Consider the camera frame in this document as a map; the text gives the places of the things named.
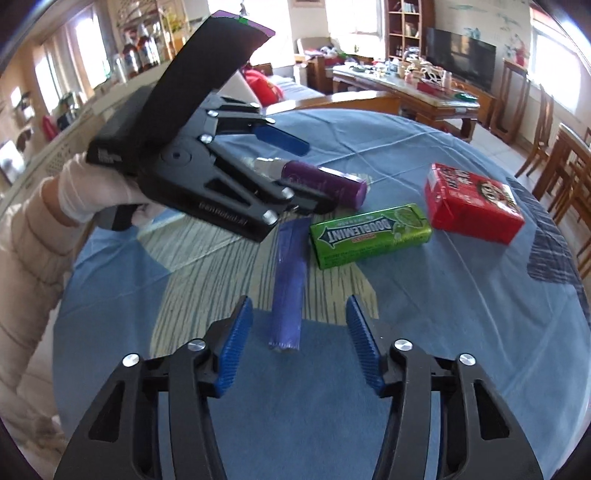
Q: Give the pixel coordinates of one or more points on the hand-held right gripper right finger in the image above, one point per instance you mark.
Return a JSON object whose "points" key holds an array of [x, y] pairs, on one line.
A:
{"points": [[364, 346]]}

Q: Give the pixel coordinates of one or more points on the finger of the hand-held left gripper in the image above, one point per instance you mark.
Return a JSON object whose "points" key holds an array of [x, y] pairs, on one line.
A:
{"points": [[314, 203], [281, 138]]}

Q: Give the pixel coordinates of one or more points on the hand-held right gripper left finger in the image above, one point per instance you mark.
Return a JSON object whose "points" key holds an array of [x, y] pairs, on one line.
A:
{"points": [[235, 346]]}

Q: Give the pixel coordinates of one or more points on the purple bottle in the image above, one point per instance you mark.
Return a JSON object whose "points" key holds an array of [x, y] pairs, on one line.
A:
{"points": [[332, 187]]}

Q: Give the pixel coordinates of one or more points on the purple stick packet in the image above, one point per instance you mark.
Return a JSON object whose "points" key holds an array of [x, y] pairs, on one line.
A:
{"points": [[288, 286]]}

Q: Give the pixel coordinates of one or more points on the person's left forearm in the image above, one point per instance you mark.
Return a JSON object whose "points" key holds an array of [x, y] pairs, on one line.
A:
{"points": [[32, 277]]}

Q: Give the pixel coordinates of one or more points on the person's left hand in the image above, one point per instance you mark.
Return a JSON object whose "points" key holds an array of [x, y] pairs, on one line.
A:
{"points": [[92, 189]]}

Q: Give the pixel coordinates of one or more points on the red cushion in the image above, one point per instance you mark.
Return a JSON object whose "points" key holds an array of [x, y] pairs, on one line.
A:
{"points": [[263, 86]]}

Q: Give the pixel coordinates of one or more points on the green gum box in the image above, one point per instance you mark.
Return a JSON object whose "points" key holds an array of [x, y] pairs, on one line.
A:
{"points": [[369, 235]]}

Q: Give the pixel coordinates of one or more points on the dark glass bottle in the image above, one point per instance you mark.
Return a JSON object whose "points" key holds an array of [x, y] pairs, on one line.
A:
{"points": [[131, 55], [148, 46]]}

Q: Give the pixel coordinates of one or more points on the wooden coffee table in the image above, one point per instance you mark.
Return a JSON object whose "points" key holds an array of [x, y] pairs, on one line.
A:
{"points": [[406, 99]]}

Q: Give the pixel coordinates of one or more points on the bright window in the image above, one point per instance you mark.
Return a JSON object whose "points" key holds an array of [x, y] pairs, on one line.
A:
{"points": [[558, 69], [353, 16]]}

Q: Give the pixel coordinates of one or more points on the red box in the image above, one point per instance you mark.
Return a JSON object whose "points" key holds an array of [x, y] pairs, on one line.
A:
{"points": [[471, 207]]}

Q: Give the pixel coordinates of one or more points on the wooden bookshelf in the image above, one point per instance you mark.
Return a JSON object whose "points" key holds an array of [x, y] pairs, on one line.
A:
{"points": [[408, 27]]}

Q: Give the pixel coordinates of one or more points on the wooden television cabinet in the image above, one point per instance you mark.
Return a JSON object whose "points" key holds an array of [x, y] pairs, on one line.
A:
{"points": [[482, 104]]}

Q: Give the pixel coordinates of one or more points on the black television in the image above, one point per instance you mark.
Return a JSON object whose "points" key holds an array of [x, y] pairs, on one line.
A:
{"points": [[461, 57]]}

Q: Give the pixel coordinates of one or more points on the wooden corner stand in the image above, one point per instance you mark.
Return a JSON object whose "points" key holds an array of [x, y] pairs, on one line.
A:
{"points": [[508, 101]]}

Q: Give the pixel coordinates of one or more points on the wooden dining chair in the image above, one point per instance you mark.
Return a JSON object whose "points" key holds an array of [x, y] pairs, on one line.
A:
{"points": [[535, 138]]}

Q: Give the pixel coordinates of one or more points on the wooden dining table with chairs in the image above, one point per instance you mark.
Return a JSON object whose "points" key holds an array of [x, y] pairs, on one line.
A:
{"points": [[561, 170]]}

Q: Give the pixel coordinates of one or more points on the red flower decoration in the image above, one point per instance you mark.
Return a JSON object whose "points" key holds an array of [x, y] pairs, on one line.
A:
{"points": [[519, 50]]}

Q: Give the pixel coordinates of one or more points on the wooden frame sofa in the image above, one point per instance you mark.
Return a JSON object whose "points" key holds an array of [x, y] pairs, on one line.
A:
{"points": [[304, 94]]}

